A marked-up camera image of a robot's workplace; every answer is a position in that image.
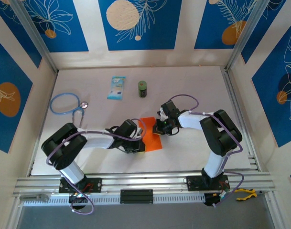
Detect green bottle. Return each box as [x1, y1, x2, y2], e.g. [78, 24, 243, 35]
[137, 80, 148, 98]

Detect light blue wipes packet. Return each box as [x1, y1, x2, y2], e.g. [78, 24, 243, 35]
[106, 75, 127, 101]

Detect blue stethoscope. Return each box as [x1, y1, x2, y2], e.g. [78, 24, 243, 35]
[49, 92, 89, 129]

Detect black ribbed block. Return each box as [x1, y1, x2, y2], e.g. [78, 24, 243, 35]
[120, 189, 153, 204]

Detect small circuit board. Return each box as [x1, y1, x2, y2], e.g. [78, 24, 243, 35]
[68, 192, 89, 204]
[204, 192, 232, 207]

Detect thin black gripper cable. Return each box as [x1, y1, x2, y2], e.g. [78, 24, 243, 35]
[166, 127, 181, 136]

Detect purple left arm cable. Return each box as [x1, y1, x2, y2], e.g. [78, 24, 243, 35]
[46, 118, 147, 215]

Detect aluminium mounting rail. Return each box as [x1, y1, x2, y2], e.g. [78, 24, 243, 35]
[12, 169, 277, 198]

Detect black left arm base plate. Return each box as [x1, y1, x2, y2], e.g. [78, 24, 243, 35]
[58, 177, 103, 194]

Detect white slotted cable duct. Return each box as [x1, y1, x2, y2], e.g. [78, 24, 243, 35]
[22, 193, 205, 207]

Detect aluminium side rail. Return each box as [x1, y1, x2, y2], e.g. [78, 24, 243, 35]
[221, 66, 262, 171]

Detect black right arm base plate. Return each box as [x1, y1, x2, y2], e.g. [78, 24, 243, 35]
[186, 175, 229, 191]

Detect aluminium frame post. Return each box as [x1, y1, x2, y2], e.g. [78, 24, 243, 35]
[10, 0, 59, 74]
[225, 0, 271, 71]

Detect yellow handled pliers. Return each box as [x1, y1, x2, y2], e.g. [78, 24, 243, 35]
[235, 188, 265, 201]

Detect small metal bracket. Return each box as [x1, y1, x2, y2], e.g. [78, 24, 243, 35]
[19, 194, 50, 202]

